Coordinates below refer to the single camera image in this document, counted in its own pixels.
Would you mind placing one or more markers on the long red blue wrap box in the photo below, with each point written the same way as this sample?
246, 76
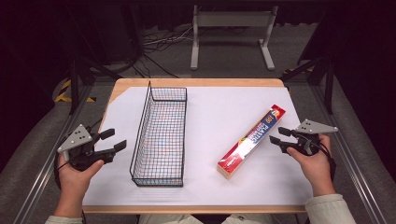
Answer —
250, 143

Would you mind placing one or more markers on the person's right leg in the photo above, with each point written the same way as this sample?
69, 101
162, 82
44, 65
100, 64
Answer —
247, 219

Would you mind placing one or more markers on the white metal stand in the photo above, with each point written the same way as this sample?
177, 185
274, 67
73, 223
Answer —
233, 20

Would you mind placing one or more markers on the person's leg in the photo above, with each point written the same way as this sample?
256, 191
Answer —
169, 219
247, 219

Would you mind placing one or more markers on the person's left hand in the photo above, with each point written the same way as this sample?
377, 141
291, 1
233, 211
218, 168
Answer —
74, 180

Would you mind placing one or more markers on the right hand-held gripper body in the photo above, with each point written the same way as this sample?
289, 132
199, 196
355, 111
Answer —
311, 133

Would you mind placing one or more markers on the person's right hand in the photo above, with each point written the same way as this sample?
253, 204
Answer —
314, 169

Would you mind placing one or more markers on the person's left leg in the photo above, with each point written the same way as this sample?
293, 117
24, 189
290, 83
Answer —
169, 219

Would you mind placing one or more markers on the aluminium rail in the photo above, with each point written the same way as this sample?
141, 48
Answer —
46, 161
355, 161

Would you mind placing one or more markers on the black tripod stand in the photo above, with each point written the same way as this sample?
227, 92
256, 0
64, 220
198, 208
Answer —
323, 77
76, 81

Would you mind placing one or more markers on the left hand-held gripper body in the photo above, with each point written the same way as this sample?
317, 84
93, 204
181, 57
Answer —
75, 140

